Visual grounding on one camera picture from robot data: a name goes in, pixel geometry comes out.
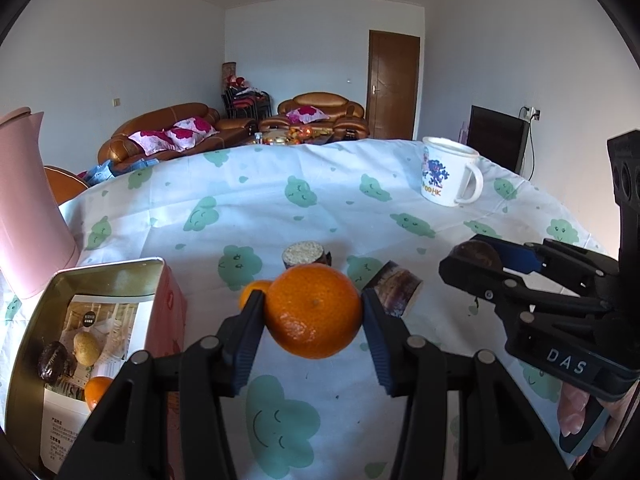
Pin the white tablecloth with green clouds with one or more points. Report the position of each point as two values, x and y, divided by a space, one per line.
325 200

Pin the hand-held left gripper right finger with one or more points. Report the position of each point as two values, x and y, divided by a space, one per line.
377 340

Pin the blue checked cloth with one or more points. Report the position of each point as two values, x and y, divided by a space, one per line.
110 172

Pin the brown leather chair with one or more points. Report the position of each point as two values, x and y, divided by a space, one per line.
65 185

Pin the pink electric kettle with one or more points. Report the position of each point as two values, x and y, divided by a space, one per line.
30 210

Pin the black television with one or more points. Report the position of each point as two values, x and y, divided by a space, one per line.
497 140

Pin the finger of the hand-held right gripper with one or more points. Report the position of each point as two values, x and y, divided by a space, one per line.
480 287
520 259

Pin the dark cake roll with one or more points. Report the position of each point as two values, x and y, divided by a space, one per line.
397 287

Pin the wall socket with plug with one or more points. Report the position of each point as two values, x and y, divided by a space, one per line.
531 112

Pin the cluttered coffee table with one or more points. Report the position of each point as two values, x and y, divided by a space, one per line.
295 135

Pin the medium mandarin orange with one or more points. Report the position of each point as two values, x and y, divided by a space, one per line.
252 291

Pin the person's right hand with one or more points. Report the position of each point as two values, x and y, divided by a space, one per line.
570 410

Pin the large mandarin orange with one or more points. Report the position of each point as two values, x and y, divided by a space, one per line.
312 310

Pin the small layered cake cup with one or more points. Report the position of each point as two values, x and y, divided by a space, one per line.
305 254

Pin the chocolate donut cake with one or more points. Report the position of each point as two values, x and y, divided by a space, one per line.
55 362

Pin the white printed mug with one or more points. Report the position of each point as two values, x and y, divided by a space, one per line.
445 180

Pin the printed paper sheet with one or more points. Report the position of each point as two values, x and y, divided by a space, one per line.
120 320

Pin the long brown leather sofa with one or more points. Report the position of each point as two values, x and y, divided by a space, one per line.
165 112

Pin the purple passion fruit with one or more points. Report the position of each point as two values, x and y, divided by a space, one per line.
480 255

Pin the floral pink pillow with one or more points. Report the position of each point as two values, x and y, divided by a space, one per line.
307 115
192 132
150 140

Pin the pink metal tin box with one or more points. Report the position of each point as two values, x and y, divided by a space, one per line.
110 282

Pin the brown leather armchair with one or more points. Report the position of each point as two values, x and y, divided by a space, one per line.
320 100

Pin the brown wooden door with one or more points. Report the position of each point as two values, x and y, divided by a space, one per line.
392 85

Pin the tall patterned vase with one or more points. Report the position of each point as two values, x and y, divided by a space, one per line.
229 75

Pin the stack of dark chairs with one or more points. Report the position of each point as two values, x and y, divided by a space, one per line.
247 105

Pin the small mandarin orange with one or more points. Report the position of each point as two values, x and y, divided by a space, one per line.
96 394

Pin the small yellow potato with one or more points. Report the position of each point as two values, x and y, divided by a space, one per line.
86 348

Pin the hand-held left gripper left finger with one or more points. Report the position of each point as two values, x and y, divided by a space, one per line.
247 340

